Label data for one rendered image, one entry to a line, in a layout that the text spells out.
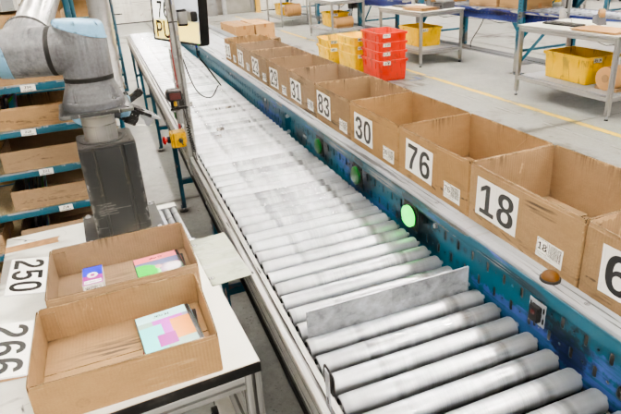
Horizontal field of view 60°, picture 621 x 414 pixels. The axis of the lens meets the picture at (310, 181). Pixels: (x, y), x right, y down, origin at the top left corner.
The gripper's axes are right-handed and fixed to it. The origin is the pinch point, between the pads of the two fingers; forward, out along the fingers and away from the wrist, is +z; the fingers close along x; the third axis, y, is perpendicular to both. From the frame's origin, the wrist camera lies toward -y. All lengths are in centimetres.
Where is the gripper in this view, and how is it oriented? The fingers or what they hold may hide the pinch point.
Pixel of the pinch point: (158, 116)
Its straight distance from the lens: 257.8
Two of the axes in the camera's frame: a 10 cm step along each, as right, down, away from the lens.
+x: 3.6, 3.4, -8.7
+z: 8.3, 3.0, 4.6
